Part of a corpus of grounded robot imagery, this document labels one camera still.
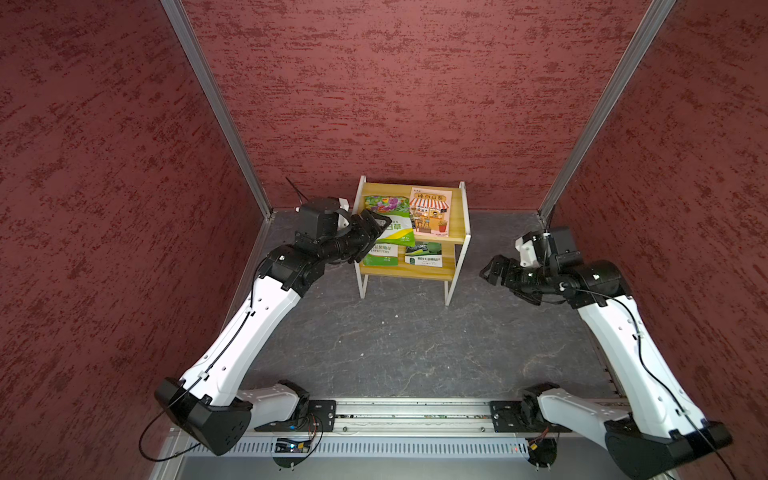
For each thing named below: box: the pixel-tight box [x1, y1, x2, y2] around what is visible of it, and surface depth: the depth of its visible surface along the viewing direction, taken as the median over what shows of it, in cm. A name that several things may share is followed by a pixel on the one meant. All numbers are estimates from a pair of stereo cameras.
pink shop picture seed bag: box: [410, 187, 452, 238], surface depth 77 cm
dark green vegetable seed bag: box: [404, 241, 443, 268], surface depth 89 cm
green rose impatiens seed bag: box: [363, 243, 399, 267], surface depth 89 cm
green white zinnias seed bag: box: [364, 195, 416, 247], surface depth 76 cm
